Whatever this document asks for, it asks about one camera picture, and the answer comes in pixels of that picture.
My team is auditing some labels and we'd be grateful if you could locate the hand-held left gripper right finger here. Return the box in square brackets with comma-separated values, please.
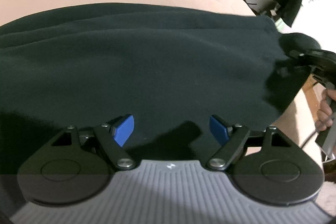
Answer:
[206, 114, 294, 172]

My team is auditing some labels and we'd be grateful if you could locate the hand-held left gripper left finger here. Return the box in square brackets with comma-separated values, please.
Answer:
[51, 114, 137, 171]

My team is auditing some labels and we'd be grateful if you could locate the large black garment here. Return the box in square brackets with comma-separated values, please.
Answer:
[0, 2, 321, 161]

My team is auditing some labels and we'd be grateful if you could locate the person's right hand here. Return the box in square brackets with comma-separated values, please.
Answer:
[314, 89, 336, 133]

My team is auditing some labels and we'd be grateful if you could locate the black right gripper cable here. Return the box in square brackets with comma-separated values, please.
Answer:
[299, 130, 319, 148]

